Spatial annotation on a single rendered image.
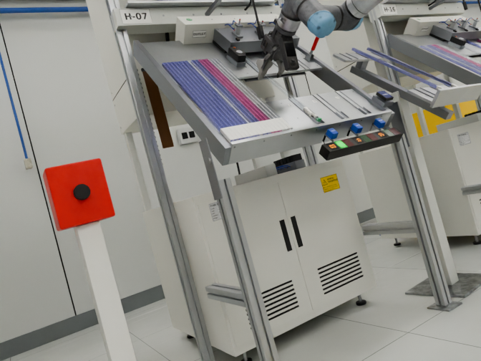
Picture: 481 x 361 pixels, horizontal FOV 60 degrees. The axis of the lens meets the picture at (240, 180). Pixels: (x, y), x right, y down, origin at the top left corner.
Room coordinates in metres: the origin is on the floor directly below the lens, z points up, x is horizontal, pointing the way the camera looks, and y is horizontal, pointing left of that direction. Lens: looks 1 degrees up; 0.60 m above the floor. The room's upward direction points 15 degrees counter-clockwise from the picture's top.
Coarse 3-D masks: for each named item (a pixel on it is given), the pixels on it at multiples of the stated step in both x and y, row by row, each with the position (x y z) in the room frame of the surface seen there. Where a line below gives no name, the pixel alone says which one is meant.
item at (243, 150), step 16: (384, 112) 1.45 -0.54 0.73; (304, 128) 1.27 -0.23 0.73; (320, 128) 1.31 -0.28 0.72; (336, 128) 1.35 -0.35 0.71; (368, 128) 1.45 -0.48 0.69; (240, 144) 1.16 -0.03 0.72; (256, 144) 1.20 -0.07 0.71; (272, 144) 1.23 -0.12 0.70; (288, 144) 1.27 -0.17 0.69; (304, 144) 1.32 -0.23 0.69; (240, 160) 1.21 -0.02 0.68
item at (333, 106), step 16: (304, 96) 1.48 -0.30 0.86; (320, 96) 1.50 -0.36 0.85; (336, 96) 1.52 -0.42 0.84; (352, 96) 1.55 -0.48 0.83; (288, 112) 1.37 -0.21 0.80; (304, 112) 1.39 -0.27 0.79; (320, 112) 1.41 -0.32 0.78; (336, 112) 1.41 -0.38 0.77; (352, 112) 1.45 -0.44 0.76; (368, 112) 1.47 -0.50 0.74
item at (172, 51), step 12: (156, 48) 1.56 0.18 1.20; (168, 48) 1.58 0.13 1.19; (180, 48) 1.60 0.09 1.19; (192, 48) 1.62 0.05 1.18; (204, 48) 1.64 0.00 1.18; (216, 48) 1.66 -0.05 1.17; (156, 60) 1.49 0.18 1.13; (168, 60) 1.51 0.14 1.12; (180, 60) 1.52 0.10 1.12; (228, 60) 1.59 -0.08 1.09; (252, 60) 1.63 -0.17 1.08; (300, 60) 1.72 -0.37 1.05; (240, 72) 1.53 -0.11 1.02; (252, 72) 1.55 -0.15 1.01; (276, 72) 1.59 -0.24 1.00; (288, 72) 1.62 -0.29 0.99; (300, 72) 1.73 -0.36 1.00
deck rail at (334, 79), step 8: (320, 64) 1.71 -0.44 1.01; (312, 72) 1.76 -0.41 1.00; (320, 72) 1.72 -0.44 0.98; (328, 72) 1.68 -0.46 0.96; (336, 72) 1.66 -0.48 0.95; (328, 80) 1.69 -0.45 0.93; (336, 80) 1.65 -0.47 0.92; (344, 80) 1.62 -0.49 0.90; (336, 88) 1.66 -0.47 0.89; (344, 88) 1.63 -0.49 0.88; (352, 88) 1.59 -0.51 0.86; (360, 88) 1.58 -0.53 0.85; (368, 96) 1.54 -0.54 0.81; (376, 104) 1.52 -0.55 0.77; (392, 112) 1.48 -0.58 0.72
